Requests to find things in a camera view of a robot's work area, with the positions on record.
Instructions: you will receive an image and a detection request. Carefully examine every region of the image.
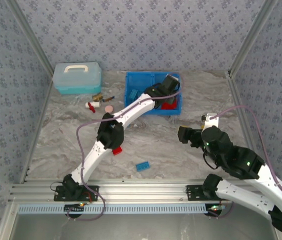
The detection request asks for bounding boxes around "aluminium frame post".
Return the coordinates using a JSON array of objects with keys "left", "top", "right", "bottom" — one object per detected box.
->
[
  {"left": 5, "top": 0, "right": 55, "bottom": 74},
  {"left": 227, "top": 0, "right": 279, "bottom": 77}
]

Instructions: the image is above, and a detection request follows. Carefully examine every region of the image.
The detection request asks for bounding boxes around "small circuit board with LED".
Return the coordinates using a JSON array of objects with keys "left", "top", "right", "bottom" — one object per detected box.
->
[
  {"left": 206, "top": 204, "right": 225, "bottom": 214},
  {"left": 64, "top": 203, "right": 85, "bottom": 214}
]

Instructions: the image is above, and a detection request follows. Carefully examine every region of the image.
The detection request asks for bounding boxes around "teal storage box white handle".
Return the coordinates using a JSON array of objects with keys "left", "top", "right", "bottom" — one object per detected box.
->
[{"left": 52, "top": 61, "right": 103, "bottom": 96}]

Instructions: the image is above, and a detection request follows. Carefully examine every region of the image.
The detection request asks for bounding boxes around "blue plastic bin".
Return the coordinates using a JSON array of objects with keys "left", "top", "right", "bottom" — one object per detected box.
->
[
  {"left": 123, "top": 71, "right": 155, "bottom": 116},
  {"left": 153, "top": 71, "right": 184, "bottom": 116}
]

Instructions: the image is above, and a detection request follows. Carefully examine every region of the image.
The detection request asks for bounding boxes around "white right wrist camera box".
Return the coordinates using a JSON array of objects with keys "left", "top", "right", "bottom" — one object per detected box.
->
[{"left": 200, "top": 112, "right": 220, "bottom": 131}]

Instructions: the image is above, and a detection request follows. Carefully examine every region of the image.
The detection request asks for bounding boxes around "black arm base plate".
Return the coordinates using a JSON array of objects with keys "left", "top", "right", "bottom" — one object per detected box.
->
[
  {"left": 186, "top": 184, "right": 232, "bottom": 203},
  {"left": 53, "top": 185, "right": 100, "bottom": 203}
]

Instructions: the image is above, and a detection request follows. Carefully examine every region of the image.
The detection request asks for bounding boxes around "aluminium side rail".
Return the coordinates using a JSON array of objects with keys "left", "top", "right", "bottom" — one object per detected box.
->
[
  {"left": 18, "top": 71, "right": 56, "bottom": 183},
  {"left": 227, "top": 71, "right": 268, "bottom": 176}
]

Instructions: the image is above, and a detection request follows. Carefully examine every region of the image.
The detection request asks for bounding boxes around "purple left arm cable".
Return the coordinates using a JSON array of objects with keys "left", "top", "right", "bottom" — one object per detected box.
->
[{"left": 65, "top": 79, "right": 183, "bottom": 222}]

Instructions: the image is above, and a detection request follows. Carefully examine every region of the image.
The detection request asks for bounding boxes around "slotted grey cable duct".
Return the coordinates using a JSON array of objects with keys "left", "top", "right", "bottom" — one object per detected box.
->
[{"left": 17, "top": 203, "right": 213, "bottom": 215}]

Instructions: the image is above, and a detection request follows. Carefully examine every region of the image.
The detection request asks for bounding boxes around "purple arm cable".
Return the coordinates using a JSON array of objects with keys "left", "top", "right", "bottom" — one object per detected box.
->
[
  {"left": 207, "top": 104, "right": 282, "bottom": 220},
  {"left": 65, "top": 79, "right": 183, "bottom": 222}
]

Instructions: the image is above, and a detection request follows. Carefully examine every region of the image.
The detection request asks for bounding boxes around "wide aluminium front rail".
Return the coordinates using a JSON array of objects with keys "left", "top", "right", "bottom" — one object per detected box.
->
[{"left": 7, "top": 179, "right": 281, "bottom": 204}]

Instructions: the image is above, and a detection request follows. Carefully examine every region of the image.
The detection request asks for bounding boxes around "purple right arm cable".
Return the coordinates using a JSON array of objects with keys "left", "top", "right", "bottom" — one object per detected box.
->
[{"left": 207, "top": 104, "right": 282, "bottom": 220}]

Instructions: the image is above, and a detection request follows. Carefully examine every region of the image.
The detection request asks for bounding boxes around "white valve with red handle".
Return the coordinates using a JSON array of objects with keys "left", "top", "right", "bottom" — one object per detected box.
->
[{"left": 85, "top": 100, "right": 102, "bottom": 114}]

